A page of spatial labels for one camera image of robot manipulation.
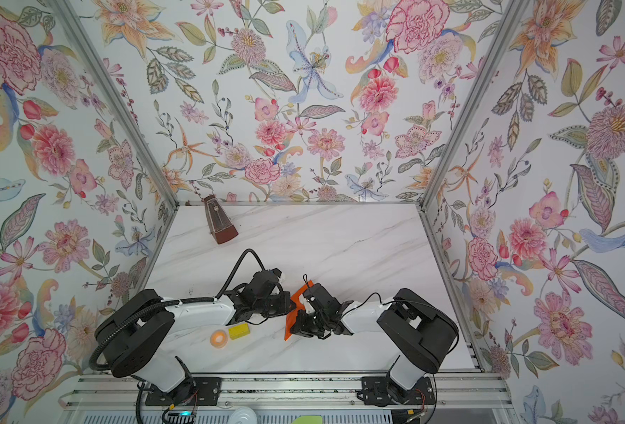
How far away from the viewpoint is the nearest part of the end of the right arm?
676mm

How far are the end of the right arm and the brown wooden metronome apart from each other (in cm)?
48

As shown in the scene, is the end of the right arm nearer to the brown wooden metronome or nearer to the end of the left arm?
the end of the left arm

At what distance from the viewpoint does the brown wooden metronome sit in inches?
39.1

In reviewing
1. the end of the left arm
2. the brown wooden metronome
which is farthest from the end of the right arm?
the brown wooden metronome
